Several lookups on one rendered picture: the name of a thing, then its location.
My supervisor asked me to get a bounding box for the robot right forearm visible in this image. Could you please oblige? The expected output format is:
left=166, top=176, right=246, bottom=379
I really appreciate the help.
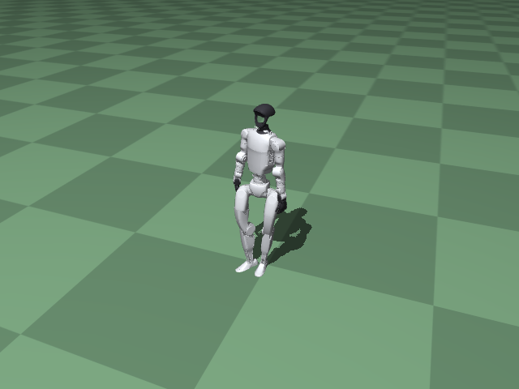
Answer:
left=234, top=160, right=245, bottom=182

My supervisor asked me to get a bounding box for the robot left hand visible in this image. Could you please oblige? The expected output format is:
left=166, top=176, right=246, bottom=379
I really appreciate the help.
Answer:
left=275, top=195, right=287, bottom=214

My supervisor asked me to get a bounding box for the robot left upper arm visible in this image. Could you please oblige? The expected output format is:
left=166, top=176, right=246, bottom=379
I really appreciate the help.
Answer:
left=270, top=137, right=285, bottom=177

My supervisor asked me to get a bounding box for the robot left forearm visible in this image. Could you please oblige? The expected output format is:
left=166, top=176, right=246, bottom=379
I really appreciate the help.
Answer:
left=276, top=169, right=286, bottom=200

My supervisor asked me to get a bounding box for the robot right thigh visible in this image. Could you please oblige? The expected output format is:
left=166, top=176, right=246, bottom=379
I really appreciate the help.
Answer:
left=234, top=184, right=255, bottom=236

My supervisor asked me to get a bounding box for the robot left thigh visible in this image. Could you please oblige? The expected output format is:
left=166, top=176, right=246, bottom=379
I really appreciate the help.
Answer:
left=262, top=187, right=279, bottom=236

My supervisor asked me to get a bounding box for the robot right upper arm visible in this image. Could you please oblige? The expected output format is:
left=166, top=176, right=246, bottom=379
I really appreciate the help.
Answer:
left=236, top=128, right=253, bottom=163

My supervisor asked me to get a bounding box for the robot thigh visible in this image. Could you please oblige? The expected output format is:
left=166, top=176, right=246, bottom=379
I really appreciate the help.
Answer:
left=234, top=184, right=255, bottom=236
left=262, top=187, right=279, bottom=236

